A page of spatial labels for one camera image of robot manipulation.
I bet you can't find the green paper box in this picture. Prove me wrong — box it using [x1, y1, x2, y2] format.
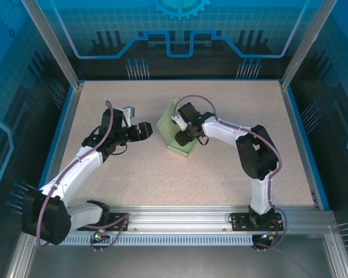
[158, 99, 195, 159]

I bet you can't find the grid print acrylic panel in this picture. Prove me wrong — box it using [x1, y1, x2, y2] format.
[0, 0, 78, 232]
[282, 0, 348, 261]

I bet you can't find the gear print acrylic panel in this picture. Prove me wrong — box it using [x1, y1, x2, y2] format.
[23, 0, 327, 81]

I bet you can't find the grey metal tray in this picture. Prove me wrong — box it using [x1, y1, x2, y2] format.
[4, 225, 348, 278]

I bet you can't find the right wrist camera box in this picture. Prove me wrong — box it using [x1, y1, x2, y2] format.
[172, 114, 187, 130]

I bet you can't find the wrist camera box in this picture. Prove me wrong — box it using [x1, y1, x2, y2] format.
[122, 105, 136, 128]
[172, 114, 187, 130]

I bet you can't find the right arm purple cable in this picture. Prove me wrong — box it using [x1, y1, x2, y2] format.
[172, 95, 288, 253]

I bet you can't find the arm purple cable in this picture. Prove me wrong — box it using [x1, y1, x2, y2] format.
[36, 100, 131, 253]
[172, 95, 288, 253]

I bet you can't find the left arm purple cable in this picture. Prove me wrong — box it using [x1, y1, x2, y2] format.
[36, 100, 131, 253]

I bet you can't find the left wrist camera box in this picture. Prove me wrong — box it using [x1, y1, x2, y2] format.
[122, 105, 136, 128]

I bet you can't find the blue aluminium side rail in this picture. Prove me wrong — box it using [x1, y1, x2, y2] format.
[280, 81, 333, 211]
[36, 81, 85, 192]

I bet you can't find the aluminium mounting rail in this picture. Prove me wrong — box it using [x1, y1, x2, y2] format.
[26, 204, 337, 234]

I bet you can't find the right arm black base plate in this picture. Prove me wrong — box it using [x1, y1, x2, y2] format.
[229, 212, 284, 232]

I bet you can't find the slotted cable duct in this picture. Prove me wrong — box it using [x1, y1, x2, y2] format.
[57, 234, 255, 247]

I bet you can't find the cable connector with LED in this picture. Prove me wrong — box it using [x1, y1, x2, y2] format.
[259, 231, 279, 243]
[92, 230, 110, 243]

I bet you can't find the aluminium frame post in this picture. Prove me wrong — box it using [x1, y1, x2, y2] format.
[279, 0, 335, 90]
[20, 0, 85, 90]

